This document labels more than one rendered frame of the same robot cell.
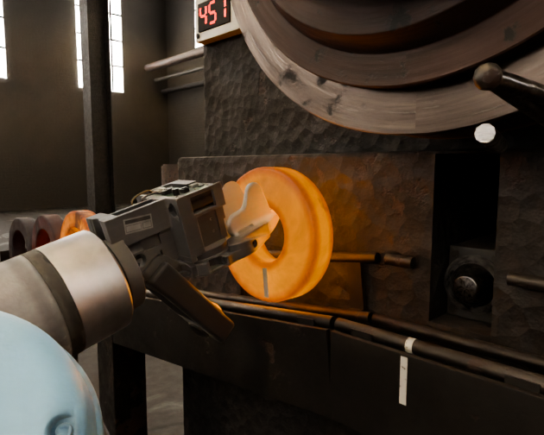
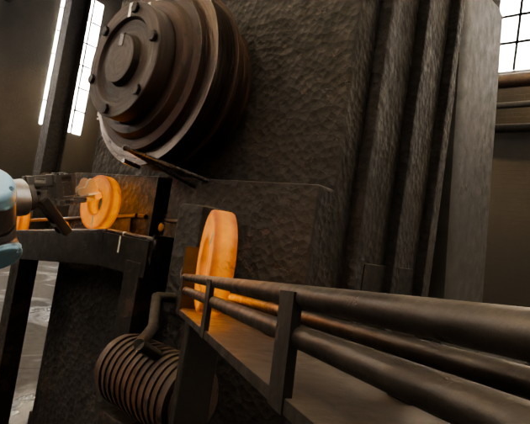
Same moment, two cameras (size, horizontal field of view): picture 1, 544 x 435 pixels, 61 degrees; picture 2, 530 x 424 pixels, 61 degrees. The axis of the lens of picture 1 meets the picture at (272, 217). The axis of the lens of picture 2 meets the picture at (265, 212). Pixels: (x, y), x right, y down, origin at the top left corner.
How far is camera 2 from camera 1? 85 cm
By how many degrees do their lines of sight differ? 11
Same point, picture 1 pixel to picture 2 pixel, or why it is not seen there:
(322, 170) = (127, 181)
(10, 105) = not seen: outside the picture
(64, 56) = (31, 94)
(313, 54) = (113, 135)
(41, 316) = not seen: hidden behind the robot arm
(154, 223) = (46, 182)
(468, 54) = (143, 143)
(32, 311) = not seen: outside the picture
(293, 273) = (101, 216)
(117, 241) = (31, 184)
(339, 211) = (129, 198)
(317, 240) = (111, 203)
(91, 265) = (20, 188)
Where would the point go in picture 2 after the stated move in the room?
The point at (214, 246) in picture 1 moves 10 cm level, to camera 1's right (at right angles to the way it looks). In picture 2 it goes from (68, 196) to (108, 202)
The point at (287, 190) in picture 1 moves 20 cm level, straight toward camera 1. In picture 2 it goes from (105, 184) to (81, 174)
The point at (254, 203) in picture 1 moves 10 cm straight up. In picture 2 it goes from (90, 186) to (97, 150)
